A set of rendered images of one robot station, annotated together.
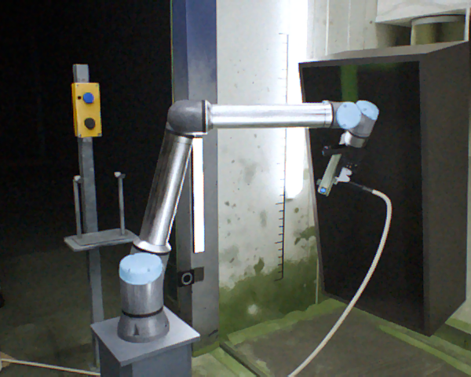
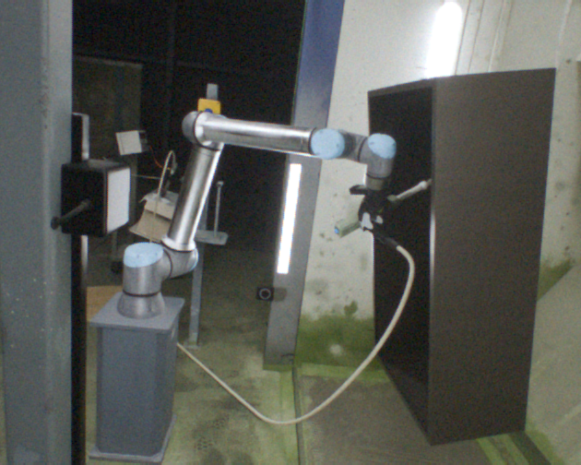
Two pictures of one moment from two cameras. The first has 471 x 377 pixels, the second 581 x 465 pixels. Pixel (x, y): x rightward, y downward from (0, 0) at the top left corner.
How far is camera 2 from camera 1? 1.10 m
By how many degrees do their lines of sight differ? 31
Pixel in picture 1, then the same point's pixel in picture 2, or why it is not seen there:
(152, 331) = (133, 309)
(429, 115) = (441, 160)
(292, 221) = not seen: hidden behind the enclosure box
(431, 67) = (450, 97)
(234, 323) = (312, 355)
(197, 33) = (313, 61)
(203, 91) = (312, 119)
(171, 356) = (140, 337)
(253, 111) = (236, 127)
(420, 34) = not seen: outside the picture
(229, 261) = (315, 292)
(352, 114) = (327, 142)
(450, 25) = not seen: outside the picture
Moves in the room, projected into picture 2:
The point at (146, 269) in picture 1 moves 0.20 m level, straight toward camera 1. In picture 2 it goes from (136, 255) to (98, 267)
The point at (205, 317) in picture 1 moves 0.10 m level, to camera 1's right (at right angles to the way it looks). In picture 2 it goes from (280, 337) to (294, 343)
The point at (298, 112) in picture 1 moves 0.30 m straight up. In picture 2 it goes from (276, 134) to (288, 32)
